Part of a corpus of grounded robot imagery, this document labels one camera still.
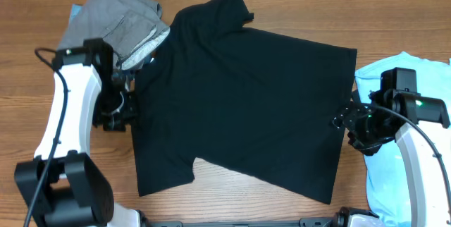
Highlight black t-shirt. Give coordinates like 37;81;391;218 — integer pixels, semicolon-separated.
132;0;357;204

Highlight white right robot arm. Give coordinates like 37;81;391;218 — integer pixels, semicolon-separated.
332;68;450;226

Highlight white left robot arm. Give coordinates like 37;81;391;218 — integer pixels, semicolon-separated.
14;38;149;227

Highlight light blue t-shirt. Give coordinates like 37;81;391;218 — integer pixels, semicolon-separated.
354;51;450;226

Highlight grey folded shorts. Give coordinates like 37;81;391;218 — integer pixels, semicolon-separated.
58;0;170;70

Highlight blue denim folded garment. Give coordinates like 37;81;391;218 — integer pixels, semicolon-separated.
68;4;137;80

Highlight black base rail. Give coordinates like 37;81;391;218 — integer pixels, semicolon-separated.
149;217;333;227

